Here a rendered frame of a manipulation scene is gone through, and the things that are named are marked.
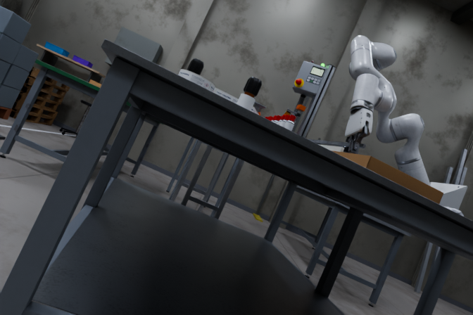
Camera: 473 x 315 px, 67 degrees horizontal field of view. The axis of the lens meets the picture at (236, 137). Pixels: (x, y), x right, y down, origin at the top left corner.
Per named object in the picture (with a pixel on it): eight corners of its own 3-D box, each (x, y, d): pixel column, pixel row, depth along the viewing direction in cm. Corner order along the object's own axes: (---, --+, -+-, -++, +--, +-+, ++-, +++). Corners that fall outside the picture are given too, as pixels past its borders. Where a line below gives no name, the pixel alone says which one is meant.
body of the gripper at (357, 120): (379, 110, 132) (374, 136, 128) (360, 119, 141) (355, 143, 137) (362, 101, 130) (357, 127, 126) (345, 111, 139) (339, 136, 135)
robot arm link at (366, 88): (367, 115, 141) (346, 105, 140) (371, 88, 146) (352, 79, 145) (380, 107, 134) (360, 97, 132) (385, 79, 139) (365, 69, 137)
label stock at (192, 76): (200, 107, 174) (212, 80, 175) (164, 91, 175) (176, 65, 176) (206, 114, 193) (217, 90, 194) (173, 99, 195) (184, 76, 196)
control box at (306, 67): (294, 92, 233) (305, 66, 234) (318, 100, 226) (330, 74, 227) (291, 86, 223) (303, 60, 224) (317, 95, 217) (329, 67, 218)
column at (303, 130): (284, 162, 218) (326, 65, 223) (289, 164, 219) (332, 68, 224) (286, 162, 214) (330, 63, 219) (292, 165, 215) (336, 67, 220)
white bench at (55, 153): (84, 154, 457) (111, 98, 463) (137, 178, 459) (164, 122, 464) (-11, 153, 268) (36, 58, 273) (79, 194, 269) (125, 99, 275)
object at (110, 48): (139, 104, 280) (140, 102, 280) (298, 178, 313) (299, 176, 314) (101, 46, 76) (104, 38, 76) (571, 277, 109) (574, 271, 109)
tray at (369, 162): (315, 159, 124) (319, 148, 124) (374, 188, 130) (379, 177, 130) (365, 169, 95) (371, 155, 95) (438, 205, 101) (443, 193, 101)
